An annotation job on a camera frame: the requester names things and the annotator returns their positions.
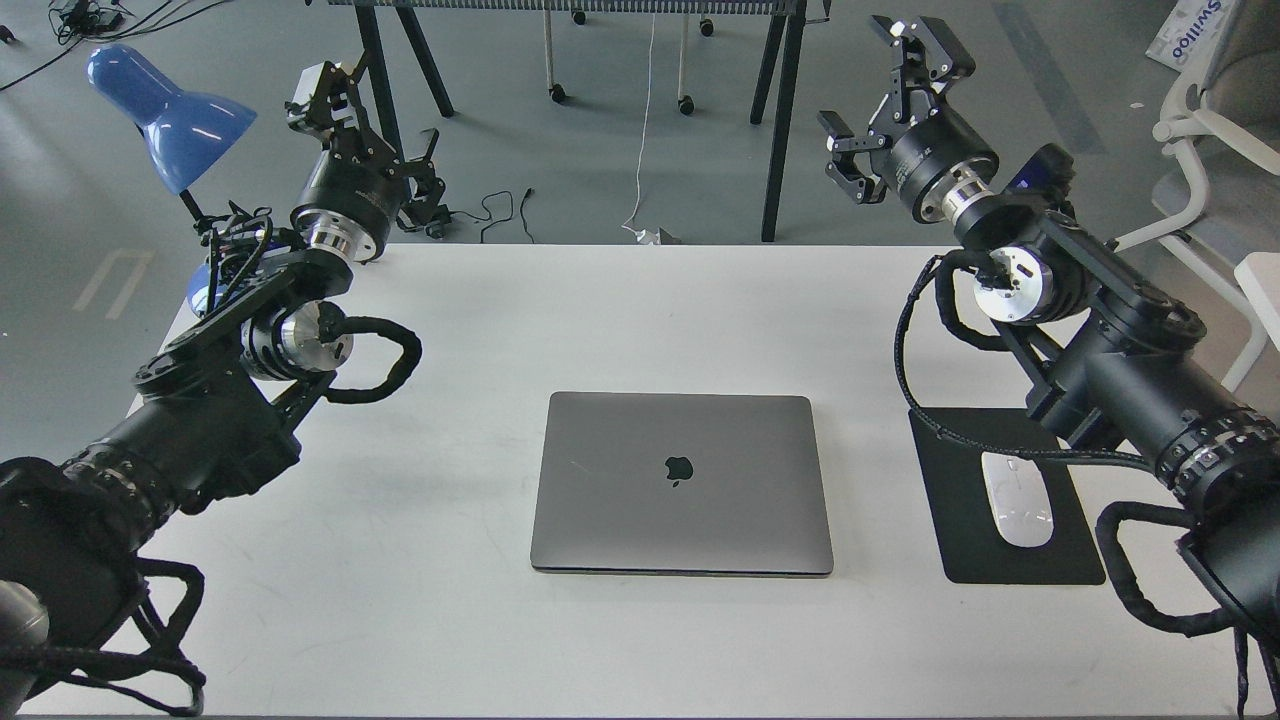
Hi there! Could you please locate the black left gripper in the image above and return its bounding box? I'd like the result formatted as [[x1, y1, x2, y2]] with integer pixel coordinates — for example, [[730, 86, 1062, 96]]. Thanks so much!
[[285, 54, 451, 264]]

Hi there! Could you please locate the blue desk lamp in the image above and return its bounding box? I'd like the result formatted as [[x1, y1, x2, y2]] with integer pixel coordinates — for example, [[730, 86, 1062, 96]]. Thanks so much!
[[84, 44, 259, 316]]

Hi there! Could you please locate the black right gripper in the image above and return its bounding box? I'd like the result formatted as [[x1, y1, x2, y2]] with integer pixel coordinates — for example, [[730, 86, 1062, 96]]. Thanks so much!
[[817, 15, 998, 224]]

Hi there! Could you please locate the grey laptop computer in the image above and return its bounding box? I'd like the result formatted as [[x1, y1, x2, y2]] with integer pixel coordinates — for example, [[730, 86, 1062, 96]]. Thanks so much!
[[530, 391, 835, 577]]

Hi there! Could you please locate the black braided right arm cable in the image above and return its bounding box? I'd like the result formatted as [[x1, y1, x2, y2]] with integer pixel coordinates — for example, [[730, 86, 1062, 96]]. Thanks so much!
[[893, 250, 1161, 473]]

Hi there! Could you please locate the black floor cable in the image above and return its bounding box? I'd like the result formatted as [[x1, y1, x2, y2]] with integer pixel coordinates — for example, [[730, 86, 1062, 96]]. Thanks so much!
[[440, 188, 538, 243]]

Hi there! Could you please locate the white printed box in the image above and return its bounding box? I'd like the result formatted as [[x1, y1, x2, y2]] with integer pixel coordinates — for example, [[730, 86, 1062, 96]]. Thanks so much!
[[1144, 0, 1238, 72]]

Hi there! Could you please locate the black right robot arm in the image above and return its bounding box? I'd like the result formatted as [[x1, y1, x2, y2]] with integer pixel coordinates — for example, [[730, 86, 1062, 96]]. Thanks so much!
[[819, 15, 1279, 714]]

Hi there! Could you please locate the white rolling stand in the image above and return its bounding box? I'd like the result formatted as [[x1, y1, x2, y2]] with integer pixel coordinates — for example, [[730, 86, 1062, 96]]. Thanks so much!
[[540, 9, 716, 117]]

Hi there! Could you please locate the white office chair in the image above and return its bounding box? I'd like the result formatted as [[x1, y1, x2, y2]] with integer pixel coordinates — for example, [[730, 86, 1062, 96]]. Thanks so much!
[[1117, 1, 1279, 389]]

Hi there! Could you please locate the black cables and charger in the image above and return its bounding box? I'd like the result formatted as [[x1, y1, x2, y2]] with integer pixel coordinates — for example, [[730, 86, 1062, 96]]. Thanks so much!
[[0, 0, 236, 94]]

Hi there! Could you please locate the black mouse pad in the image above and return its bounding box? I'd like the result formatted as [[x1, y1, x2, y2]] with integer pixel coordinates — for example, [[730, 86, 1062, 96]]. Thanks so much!
[[908, 413, 1106, 585]]

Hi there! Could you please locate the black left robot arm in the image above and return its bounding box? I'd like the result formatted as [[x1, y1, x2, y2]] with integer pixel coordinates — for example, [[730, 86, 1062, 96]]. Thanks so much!
[[3, 61, 444, 719]]

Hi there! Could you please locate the black trestle table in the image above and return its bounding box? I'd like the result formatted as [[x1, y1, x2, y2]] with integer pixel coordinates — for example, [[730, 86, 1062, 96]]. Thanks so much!
[[326, 0, 833, 243]]

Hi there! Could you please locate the white hanging cable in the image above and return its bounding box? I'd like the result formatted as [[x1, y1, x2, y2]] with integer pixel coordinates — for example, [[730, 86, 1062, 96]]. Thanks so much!
[[620, 12, 663, 246]]

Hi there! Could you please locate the white computer mouse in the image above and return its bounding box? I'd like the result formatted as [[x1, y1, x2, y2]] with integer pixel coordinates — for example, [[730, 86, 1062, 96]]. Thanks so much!
[[980, 452, 1055, 548]]

